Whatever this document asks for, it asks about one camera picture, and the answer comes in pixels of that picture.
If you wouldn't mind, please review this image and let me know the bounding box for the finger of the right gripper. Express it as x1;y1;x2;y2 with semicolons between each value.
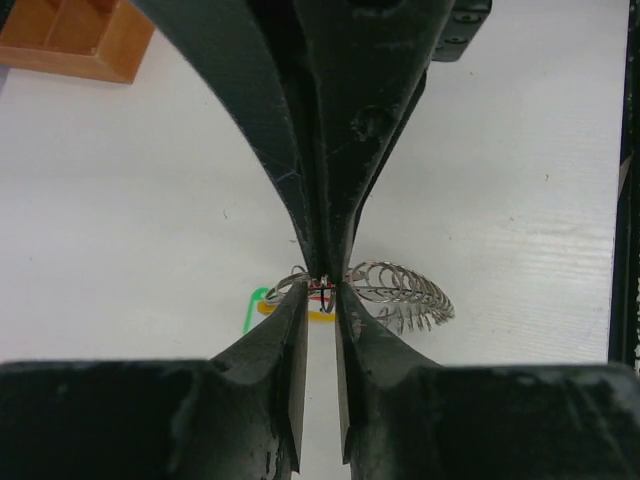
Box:
135;0;320;275
295;0;492;283

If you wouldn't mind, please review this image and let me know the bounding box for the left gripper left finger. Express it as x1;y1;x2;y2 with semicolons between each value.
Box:
1;282;308;479

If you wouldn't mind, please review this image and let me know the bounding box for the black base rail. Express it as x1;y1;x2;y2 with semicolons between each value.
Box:
608;1;639;373

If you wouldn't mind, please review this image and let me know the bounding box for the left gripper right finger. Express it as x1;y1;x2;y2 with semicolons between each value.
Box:
336;284;639;479

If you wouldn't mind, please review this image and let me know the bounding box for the green key tag with key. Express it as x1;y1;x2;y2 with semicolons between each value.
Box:
242;287;268;334

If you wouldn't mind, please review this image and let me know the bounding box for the wooden compartment tray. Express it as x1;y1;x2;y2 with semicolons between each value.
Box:
1;0;154;84

